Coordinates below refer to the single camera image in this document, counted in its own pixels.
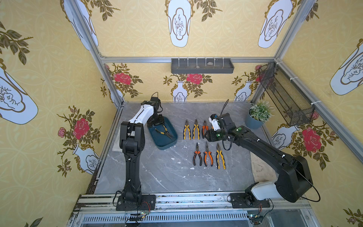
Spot aluminium front rail frame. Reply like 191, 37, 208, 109
67, 191, 320, 227

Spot black wire mesh basket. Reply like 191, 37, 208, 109
258, 62, 315, 126

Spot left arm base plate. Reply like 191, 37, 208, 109
116, 194, 156, 211

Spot teal plastic storage box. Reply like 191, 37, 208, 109
148, 117, 178, 150

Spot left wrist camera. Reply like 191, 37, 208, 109
150, 96, 161, 109

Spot yellow long nose pliers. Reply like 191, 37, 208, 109
155, 125, 174, 140

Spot red orange black pliers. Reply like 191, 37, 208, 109
202, 120, 209, 139

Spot left work glove beige green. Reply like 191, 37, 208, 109
112, 137, 122, 152

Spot grey wall shelf tray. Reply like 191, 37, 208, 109
171, 57, 234, 74

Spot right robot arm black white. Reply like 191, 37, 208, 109
203, 126, 313, 202

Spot green white artificial plant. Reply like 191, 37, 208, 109
249, 100, 274, 123

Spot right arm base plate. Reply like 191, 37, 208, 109
228, 193, 271, 209

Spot blue flower pot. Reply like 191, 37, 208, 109
245, 113, 264, 129

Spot yellow black pliers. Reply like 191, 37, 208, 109
192, 119, 200, 140
216, 143, 226, 170
183, 120, 192, 140

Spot right work glove beige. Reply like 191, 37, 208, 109
251, 153, 278, 182

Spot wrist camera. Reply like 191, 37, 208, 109
150, 96, 161, 109
209, 114, 221, 131

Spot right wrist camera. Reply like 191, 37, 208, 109
209, 114, 221, 131

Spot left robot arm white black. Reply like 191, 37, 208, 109
116, 97, 162, 211

